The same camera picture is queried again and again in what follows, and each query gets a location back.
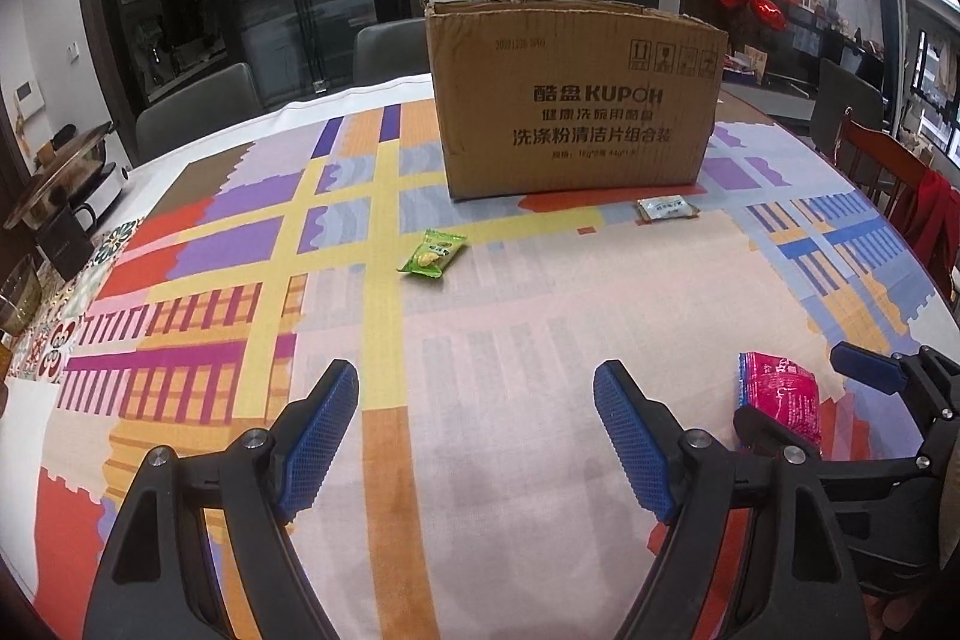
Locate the pink snack packet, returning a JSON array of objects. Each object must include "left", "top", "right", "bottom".
[{"left": 739, "top": 353, "right": 822, "bottom": 445}]

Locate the gold brown snack bar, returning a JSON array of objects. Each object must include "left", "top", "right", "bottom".
[{"left": 636, "top": 195, "right": 700, "bottom": 224}]

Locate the green candy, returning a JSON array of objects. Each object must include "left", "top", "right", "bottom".
[{"left": 398, "top": 229, "right": 467, "bottom": 280}]

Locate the colourful patterned table mat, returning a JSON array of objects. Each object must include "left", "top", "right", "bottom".
[{"left": 2, "top": 99, "right": 958, "bottom": 638}]

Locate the red wooden chair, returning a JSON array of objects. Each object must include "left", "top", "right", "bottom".
[{"left": 833, "top": 105, "right": 960, "bottom": 312}]

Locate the floral tile placemat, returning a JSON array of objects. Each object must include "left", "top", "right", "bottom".
[{"left": 2, "top": 218, "right": 143, "bottom": 383}]

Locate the grey chair right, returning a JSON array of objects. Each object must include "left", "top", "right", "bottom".
[{"left": 811, "top": 58, "right": 884, "bottom": 159}]

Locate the black mug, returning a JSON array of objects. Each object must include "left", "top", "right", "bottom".
[{"left": 36, "top": 203, "right": 96, "bottom": 283}]

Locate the electric hot pot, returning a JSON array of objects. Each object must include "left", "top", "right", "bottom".
[{"left": 3, "top": 122, "right": 128, "bottom": 236}]

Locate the grey dining chair left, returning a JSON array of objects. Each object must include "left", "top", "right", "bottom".
[{"left": 135, "top": 62, "right": 263, "bottom": 163}]

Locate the grey dining chair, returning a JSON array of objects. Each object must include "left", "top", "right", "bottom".
[
  {"left": 135, "top": 62, "right": 263, "bottom": 163},
  {"left": 353, "top": 18, "right": 430, "bottom": 86}
]

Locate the brown cardboard box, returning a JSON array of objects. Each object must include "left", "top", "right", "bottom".
[{"left": 425, "top": 0, "right": 727, "bottom": 202}]

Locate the grey dining chair centre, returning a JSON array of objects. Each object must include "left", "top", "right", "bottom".
[{"left": 353, "top": 18, "right": 430, "bottom": 86}]

